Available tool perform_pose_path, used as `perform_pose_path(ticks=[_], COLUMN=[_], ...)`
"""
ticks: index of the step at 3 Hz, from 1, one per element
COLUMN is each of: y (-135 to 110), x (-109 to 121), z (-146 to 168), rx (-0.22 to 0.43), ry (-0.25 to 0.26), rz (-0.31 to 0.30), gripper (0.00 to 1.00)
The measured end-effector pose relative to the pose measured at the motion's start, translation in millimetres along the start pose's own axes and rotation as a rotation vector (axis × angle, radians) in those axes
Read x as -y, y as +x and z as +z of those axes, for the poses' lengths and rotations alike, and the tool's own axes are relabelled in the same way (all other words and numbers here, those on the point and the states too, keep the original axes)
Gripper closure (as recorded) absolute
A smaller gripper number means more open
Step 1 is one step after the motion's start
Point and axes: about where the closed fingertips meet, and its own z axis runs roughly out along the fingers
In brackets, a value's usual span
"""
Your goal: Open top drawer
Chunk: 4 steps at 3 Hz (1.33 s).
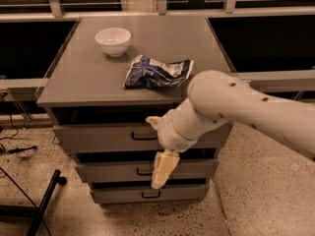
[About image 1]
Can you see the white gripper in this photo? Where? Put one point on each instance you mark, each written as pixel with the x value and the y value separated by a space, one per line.
pixel 169 132

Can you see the grey top drawer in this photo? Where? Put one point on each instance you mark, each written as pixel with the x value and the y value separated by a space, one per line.
pixel 107 137

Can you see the grey drawer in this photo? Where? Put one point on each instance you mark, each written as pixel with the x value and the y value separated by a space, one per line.
pixel 128 171
pixel 107 137
pixel 146 194

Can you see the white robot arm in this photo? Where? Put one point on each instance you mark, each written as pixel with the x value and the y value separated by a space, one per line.
pixel 215 98

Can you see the grey middle drawer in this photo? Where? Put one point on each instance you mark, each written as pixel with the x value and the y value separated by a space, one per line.
pixel 128 171

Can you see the grey bottom drawer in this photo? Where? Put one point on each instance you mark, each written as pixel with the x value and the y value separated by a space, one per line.
pixel 146 194

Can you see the grey drawer cabinet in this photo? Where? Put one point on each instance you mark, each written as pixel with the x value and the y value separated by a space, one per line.
pixel 86 87

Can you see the crumpled blue chip bag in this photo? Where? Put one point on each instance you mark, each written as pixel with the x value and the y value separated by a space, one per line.
pixel 148 73

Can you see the white ceramic bowl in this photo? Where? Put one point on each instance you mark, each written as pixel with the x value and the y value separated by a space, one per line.
pixel 113 41

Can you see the black metal stand leg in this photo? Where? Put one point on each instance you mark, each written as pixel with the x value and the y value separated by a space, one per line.
pixel 34 212

